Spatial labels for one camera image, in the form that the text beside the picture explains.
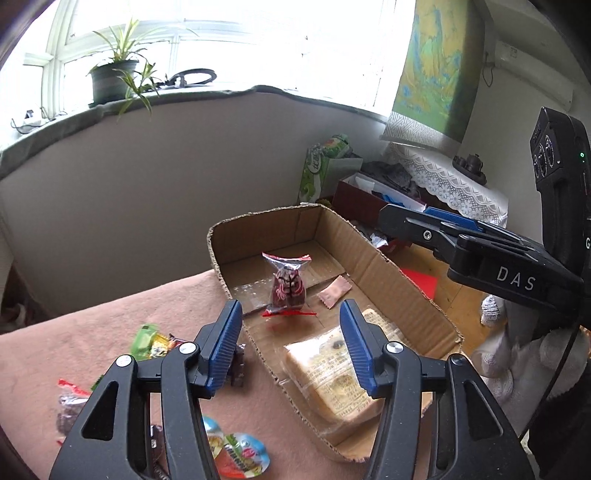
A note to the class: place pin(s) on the dark red box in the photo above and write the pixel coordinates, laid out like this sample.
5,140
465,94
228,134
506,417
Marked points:
355,198

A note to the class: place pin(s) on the dark snack wrapper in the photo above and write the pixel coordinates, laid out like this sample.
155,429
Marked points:
157,445

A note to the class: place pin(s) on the crumpled silver wrapper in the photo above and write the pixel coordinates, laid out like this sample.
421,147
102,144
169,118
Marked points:
381,241

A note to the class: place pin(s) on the small pink sachet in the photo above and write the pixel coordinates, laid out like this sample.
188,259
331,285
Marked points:
334,291

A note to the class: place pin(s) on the lace-covered side table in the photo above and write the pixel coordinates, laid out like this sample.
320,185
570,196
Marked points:
443,180

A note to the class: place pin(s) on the cardboard box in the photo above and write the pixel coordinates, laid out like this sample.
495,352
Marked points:
415,295

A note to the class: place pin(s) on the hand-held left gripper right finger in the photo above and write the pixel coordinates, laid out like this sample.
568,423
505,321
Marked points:
355,341

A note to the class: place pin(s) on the clear packet with dark snack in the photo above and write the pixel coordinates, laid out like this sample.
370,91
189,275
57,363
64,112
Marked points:
288,290
69,410

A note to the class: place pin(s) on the white crumpled cloth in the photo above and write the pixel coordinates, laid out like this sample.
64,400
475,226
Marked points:
491,311

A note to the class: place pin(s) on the clear wrapped cake packet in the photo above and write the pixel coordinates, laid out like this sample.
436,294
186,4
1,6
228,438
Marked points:
318,374

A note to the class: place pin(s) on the green snack packet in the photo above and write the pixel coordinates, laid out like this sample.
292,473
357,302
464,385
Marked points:
144,341

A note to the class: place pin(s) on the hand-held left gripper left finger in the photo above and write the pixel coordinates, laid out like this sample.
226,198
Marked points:
226,341

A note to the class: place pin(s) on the brown chocolate bar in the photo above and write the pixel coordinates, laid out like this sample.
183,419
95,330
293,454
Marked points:
238,367

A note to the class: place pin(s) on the white window frame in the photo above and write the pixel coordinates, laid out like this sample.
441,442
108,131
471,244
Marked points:
55,46

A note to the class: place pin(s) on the blue lid jelly cup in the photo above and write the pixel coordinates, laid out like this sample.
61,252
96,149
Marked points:
213,436

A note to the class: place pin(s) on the red paper sheet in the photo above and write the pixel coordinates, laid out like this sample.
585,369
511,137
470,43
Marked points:
420,282

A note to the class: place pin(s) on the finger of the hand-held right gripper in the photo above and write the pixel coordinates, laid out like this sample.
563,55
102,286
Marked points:
452,217
406,226

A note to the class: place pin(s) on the green lid jelly cup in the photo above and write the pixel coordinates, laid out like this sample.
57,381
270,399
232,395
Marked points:
244,454

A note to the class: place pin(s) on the yellow wrapped candy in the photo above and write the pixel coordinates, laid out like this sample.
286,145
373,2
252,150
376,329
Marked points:
164,344

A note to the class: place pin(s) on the grey crumpled cloth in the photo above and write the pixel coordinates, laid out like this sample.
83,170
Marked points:
392,173

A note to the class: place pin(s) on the person's dark clothing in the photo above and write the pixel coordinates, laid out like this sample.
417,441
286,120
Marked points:
563,443

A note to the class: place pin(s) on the white air conditioner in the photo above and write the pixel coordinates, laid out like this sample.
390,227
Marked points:
531,69

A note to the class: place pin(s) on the green white paper bag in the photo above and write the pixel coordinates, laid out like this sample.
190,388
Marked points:
314,175

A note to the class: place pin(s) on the wall scroll painting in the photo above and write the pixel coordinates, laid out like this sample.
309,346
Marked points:
434,69

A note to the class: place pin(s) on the black curved object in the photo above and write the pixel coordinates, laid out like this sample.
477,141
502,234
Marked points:
203,74

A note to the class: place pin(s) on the potted green plant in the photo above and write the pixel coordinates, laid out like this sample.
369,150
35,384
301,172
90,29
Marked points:
113,83

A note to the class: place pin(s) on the dark teapot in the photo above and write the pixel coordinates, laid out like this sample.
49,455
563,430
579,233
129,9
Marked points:
473,164

